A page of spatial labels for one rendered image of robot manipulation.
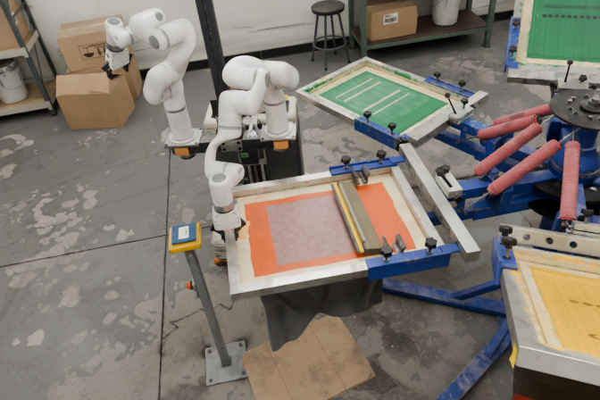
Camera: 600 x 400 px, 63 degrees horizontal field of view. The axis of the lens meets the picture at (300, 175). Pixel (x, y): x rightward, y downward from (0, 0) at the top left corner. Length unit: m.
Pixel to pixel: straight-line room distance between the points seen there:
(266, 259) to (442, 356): 1.26
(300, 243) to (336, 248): 0.14
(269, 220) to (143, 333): 1.32
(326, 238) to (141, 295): 1.63
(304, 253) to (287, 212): 0.24
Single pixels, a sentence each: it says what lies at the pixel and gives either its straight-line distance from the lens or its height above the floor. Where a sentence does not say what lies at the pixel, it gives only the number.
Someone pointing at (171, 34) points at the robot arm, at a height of 1.68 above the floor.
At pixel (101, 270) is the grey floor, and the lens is 3.51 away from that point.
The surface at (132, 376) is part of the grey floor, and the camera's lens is 2.93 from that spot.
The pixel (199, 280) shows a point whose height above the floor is 0.69.
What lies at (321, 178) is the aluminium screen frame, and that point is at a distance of 2.14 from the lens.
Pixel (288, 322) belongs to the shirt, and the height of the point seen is 0.68.
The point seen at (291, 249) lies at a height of 0.98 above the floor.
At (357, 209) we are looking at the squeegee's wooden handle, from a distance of 1.98.
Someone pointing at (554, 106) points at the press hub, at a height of 1.31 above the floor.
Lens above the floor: 2.34
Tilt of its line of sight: 38 degrees down
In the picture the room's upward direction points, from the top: 6 degrees counter-clockwise
